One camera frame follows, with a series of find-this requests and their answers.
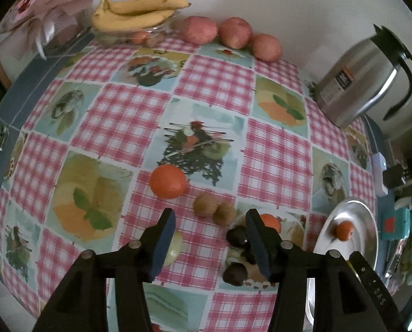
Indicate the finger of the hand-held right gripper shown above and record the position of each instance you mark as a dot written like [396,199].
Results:
[359,266]

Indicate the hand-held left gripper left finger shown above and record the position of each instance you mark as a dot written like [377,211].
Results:
[162,245]

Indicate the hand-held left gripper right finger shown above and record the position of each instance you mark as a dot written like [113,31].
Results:
[259,245]

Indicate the green mango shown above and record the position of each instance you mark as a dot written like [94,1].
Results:
[176,249]

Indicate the dark plum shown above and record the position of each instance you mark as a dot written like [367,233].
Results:
[238,237]
[235,272]

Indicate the orange with stem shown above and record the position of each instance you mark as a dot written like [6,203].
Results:
[344,231]

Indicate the large steel bowl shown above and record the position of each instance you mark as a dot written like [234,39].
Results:
[358,221]

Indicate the brown kiwi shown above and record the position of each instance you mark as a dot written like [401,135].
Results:
[225,213]
[205,204]

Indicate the large orange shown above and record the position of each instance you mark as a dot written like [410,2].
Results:
[167,181]

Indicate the teal plastic box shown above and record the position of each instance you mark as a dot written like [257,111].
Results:
[396,224]

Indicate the black charger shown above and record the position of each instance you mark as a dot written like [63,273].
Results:
[394,176]

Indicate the white power strip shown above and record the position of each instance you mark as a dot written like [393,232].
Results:
[378,169]

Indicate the pink checkered printed tablecloth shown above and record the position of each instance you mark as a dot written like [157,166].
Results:
[209,79]

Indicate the stainless steel thermos jug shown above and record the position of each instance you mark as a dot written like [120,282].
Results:
[358,76]

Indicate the red apple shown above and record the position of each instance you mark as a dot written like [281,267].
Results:
[266,46]
[199,29]
[235,32]

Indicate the glass bowl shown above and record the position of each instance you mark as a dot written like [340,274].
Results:
[123,36]

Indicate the yellow banana bunch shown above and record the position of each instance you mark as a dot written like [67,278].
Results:
[136,10]

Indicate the pink flower bouquet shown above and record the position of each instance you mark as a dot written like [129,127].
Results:
[36,13]

